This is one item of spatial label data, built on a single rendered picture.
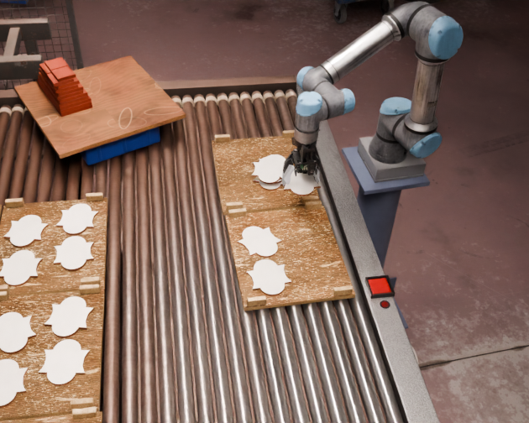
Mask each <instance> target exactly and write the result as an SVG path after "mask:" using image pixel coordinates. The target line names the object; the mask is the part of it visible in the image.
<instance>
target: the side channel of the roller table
mask: <svg viewBox="0 0 529 423"><path fill-rule="evenodd" d="M156 83H157V84H158V85H159V86H160V87H161V88H162V89H163V90H164V91H165V93H166V94H167V95H168V96H169V97H170V98H171V97H173V96H179V97H180V99H181V104H182V97H183V96H184V95H190V96H191V97H192V100H193V103H194V96H195V95H197V94H201V95H203V97H204V99H205V101H206V95H207V94H209V93H212V94H214V95H215V97H216V99H217V95H218V94H219V93H225V94H226V95H227V98H228V96H229V94H230V93H231V92H236V93H238V96H239V99H240V94H241V93H242V92H244V91H246V92H248V93H249V95H250V96H251V95H252V93H253V92H254V91H259V92H260V93H261V95H262V96H263V93H264V91H271V92H272V94H273V95H274V93H275V91H277V90H282V91H283V92H284V94H285V92H286V91H287V90H289V89H292V90H294V92H295V93H296V78H295V76H262V77H245V78H229V79H212V80H196V81H164V82H156ZM274 97H275V95H274ZM251 98H252V96H251ZM15 104H21V105H22V106H23V107H24V108H26V106H25V105H24V104H23V102H22V101H21V99H20V98H19V96H18V94H17V93H16V91H15V90H0V108H1V106H2V105H9V106H10V107H11V108H12V109H13V106H14V105H15Z"/></svg>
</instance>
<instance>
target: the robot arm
mask: <svg viewBox="0 0 529 423"><path fill-rule="evenodd" d="M406 36H409V37H410V38H412V39H413V40H415V41H416V48H415V55H416V57H417V58H418V64H417V69H416V79H415V85H414V90H413V96H412V101H410V100H408V99H406V98H403V97H392V98H388V99H386V100H384V101H383V102H382V104H381V108H380V115H379V120H378V125H377V129H376V133H375V135H374V137H373V138H372V140H371V141H370V143H369V149H368V151H369V155H370V156H371V157H372V158H373V159H375V160H377V161H379V162H380V163H384V164H389V165H393V164H398V163H400V162H402V161H404V160H405V159H406V156H407V153H408V151H409V152H410V154H413V155H414V156H415V157H416V158H418V159H421V158H425V157H427V156H428V155H430V154H432V153H433V152H434V151H435V150H436V149H437V148H438V147H439V145H440V144H441V142H442V136H441V134H440V133H438V132H437V124H438V121H437V118H436V117H435V113H436V109H437V100H438V96H439V92H440V87H441V83H442V78H443V70H444V66H445V62H446V61H448V60H449V59H450V58H451V57H453V56H454V55H455V54H456V53H457V52H458V49H459V48H460V46H461V44H462V42H463V37H464V34H463V30H462V28H461V26H460V25H459V24H458V23H457V22H456V21H455V20H454V19H453V18H451V17H449V16H447V15H446V14H444V13H442V12H441V11H439V10H438V9H436V8H435V7H433V6H432V5H431V4H430V3H426V2H421V1H418V2H411V3H405V4H402V5H400V6H399V7H396V8H394V9H392V10H390V11H389V12H388V13H386V14H385V15H384V16H382V19H381V21H380V22H379V23H378V24H376V25H375V26H374V27H373V28H371V29H369V30H368V31H367V32H365V33H364V34H362V35H361V36H359V37H358V38H357V39H356V40H354V41H353V42H352V43H350V44H348V45H347V46H346V47H344V48H343V49H341V50H340V51H339V52H337V53H336V54H335V55H333V56H332V57H331V58H329V59H328V60H326V61H325V62H323V63H322V64H320V65H319V66H318V67H317V68H314V67H311V66H308V67H304V68H303V69H301V70H300V72H299V73H298V75H297V84H298V85H299V86H300V87H301V89H302V90H303V91H304V92H303V93H302V94H300V96H299V97H298V99H297V104H296V124H295V131H294V137H293V138H292V144H293V145H295V146H296V147H297V149H294V150H293V151H291V154H289V156H288V157H287V158H286V159H285V162H284V165H283V173H282V184H283V186H285V184H287V185H289V183H290V182H291V174H292V172H293V171H294V172H295V176H296V173H297V174H300V173H303V174H308V175H313V177H314V180H315V181H316V182H317V183H318V181H319V182H320V179H319V176H320V170H319V164H320V161H319V158H318V157H317V155H316V153H315V148H314V146H315V145H316V144H317V137H318V131H320V130H321V129H320V128H319V124H320V122H321V121H324V120H327V119H329V118H334V117H337V116H340V115H344V114H345V113H347V112H351V111H353V109H354V107H355V98H354V94H353V93H352V92H351V91H350V90H349V89H340V90H338V89H337V88H336V87H335V86H334V85H333V84H334V83H335V82H337V81H339V80H340V79H341V78H343V77H344V76H346V75H347V74H348V73H349V72H350V71H352V70H354V69H355V68H356V67H358V66H359V65H361V64H362V63H364V62H365V61H366V60H367V59H369V58H370V57H371V56H373V55H375V54H376V53H377V52H379V51H380V50H382V49H383V48H384V47H386V46H387V45H388V44H390V43H391V42H393V41H394V40H396V41H399V40H401V39H402V38H404V37H406ZM293 164H295V166H294V165H293Z"/></svg>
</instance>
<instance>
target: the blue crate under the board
mask: <svg viewBox="0 0 529 423"><path fill-rule="evenodd" d="M159 141H160V127H157V128H151V129H149V130H146V131H143V132H141V133H136V134H134V135H131V136H128V137H126V138H121V139H119V140H116V141H113V142H111V143H108V144H104V145H101V146H97V147H95V148H92V149H88V150H85V151H82V152H80V155H81V157H82V158H83V159H84V160H85V161H86V163H87V164H88V165H93V164H95V163H98V162H101V161H103V160H106V159H111V158H113V157H116V156H119V155H121V154H126V153H128V152H131V151H134V150H136V149H140V148H143V147H145V146H148V145H151V144H155V143H158V142H159Z"/></svg>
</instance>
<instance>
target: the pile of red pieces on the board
mask: <svg viewBox="0 0 529 423"><path fill-rule="evenodd" d="M39 67H40V68H39V76H38V78H39V79H37V80H38V83H39V86H40V87H41V89H42V90H43V92H44V93H45V95H46V96H47V97H48V98H49V100H50V101H51V103H52V104H53V106H54V107H55V109H56V110H57V112H58V113H59V114H60V115H61V116H62V117H64V116H66V115H70V114H72V113H75V112H80V111H83V110H87V109H89V108H92V99H91V98H90V97H89V96H88V94H87V91H86V90H85V89H84V88H83V86H82V84H81V83H80V82H79V80H78V79H77V77H76V74H75V73H74V72H73V70H72V69H71V68H70V67H69V66H68V65H67V64H66V62H65V61H64V60H63V58H62V57H60V58H56V59H53V60H47V61H45V62H44V63H43V64H39Z"/></svg>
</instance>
